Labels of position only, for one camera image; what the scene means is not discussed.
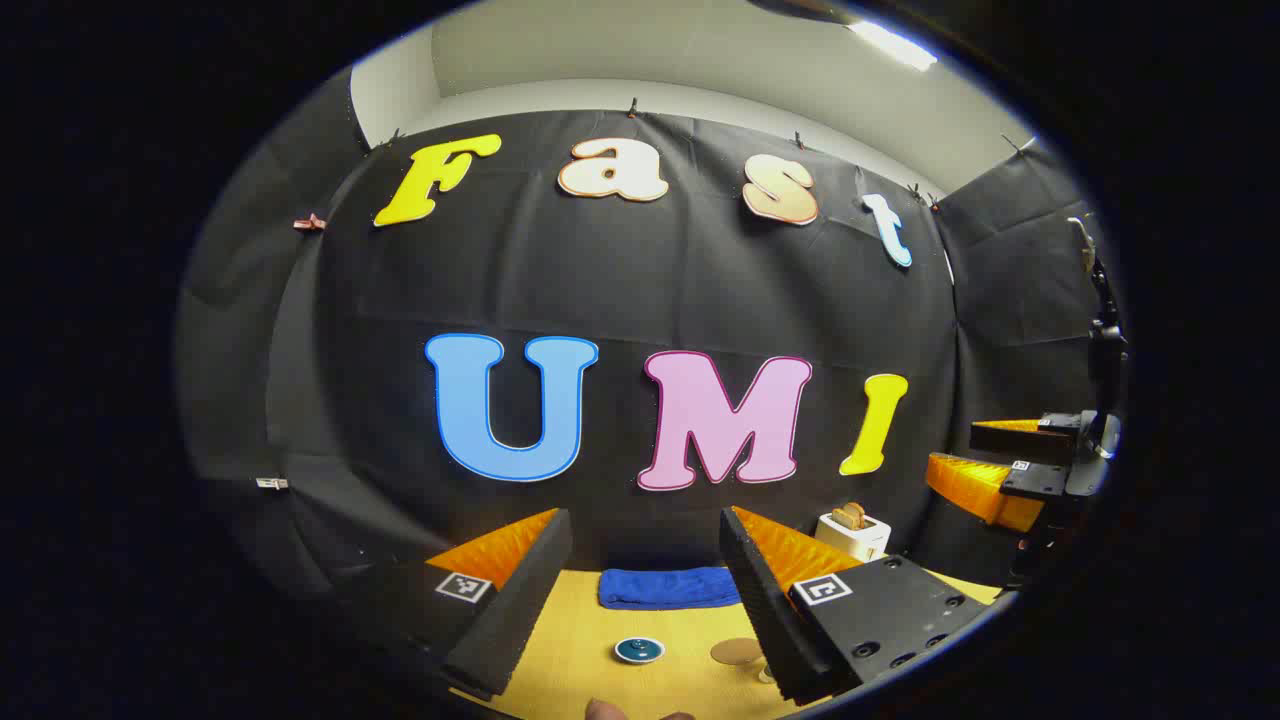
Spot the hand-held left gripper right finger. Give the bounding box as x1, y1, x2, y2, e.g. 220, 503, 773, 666
720, 505, 991, 707

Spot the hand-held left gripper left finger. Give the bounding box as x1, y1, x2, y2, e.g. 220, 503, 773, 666
335, 507, 574, 700

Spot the blue folded towel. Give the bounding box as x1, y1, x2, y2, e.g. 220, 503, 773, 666
598, 567, 743, 611

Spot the white toaster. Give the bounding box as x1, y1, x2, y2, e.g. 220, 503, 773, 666
815, 512, 893, 563

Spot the black backdrop cloth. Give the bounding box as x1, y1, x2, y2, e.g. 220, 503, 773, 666
175, 65, 1126, 601

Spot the ceiling light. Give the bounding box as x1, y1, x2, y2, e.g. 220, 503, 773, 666
848, 20, 939, 72

